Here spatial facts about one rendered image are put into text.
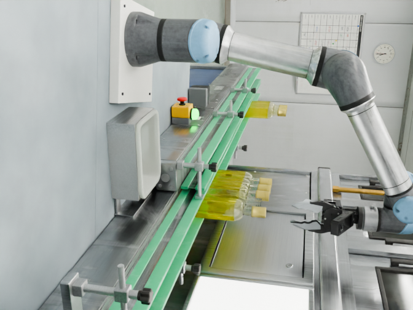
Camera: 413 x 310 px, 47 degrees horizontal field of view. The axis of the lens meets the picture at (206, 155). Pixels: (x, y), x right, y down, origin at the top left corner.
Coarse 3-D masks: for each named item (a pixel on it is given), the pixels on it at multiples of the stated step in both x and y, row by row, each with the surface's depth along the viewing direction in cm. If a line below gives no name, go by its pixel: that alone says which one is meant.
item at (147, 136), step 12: (144, 120) 128; (156, 120) 140; (144, 132) 142; (156, 132) 141; (144, 144) 143; (156, 144) 143; (144, 156) 145; (156, 156) 144; (144, 168) 146; (156, 168) 145; (144, 180) 142; (156, 180) 143; (144, 192) 135
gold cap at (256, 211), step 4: (252, 208) 150; (256, 208) 150; (260, 208) 150; (264, 208) 150; (252, 212) 150; (256, 212) 149; (260, 212) 149; (264, 212) 149; (252, 216) 150; (256, 216) 150; (260, 216) 149; (264, 216) 149
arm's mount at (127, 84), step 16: (112, 0) 123; (128, 0) 128; (112, 16) 124; (112, 32) 124; (112, 48) 125; (112, 64) 125; (128, 64) 132; (112, 80) 126; (128, 80) 132; (144, 80) 145; (112, 96) 126; (128, 96) 133; (144, 96) 146
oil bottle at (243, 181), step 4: (216, 176) 171; (220, 176) 171; (216, 180) 167; (220, 180) 167; (224, 180) 167; (228, 180) 167; (232, 180) 167; (236, 180) 167; (240, 180) 167; (244, 180) 167; (248, 180) 168; (244, 184) 165; (248, 184) 166; (248, 188) 166
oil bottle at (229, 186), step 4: (212, 184) 164; (216, 184) 164; (220, 184) 164; (224, 184) 164; (228, 184) 164; (232, 184) 164; (236, 184) 164; (240, 184) 164; (220, 188) 161; (224, 188) 161; (228, 188) 161; (232, 188) 160; (236, 188) 160; (240, 188) 160; (244, 188) 161; (244, 192) 160; (248, 192) 161
